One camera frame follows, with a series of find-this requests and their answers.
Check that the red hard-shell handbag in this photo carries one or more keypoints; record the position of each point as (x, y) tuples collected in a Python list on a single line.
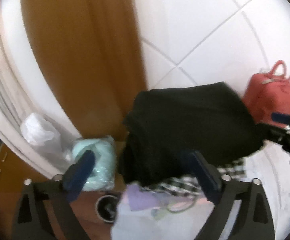
[(268, 93)]

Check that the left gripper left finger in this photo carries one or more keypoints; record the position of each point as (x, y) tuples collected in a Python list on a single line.
[(31, 219)]

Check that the round black container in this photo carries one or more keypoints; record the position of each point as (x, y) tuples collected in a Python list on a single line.
[(106, 208)]

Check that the black t-shirt with print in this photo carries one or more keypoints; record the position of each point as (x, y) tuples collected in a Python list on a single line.
[(164, 124)]

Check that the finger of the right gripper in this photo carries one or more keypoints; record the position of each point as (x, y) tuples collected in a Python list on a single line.
[(281, 118), (270, 132)]

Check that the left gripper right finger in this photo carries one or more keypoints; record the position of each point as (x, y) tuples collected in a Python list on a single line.
[(254, 219)]

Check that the clear plastic bag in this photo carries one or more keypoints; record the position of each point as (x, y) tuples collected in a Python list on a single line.
[(45, 139)]

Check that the black white checkered cloth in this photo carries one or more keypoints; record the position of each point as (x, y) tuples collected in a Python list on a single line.
[(188, 186)]

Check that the teal wrapped bundle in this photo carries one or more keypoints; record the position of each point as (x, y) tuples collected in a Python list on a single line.
[(102, 177)]

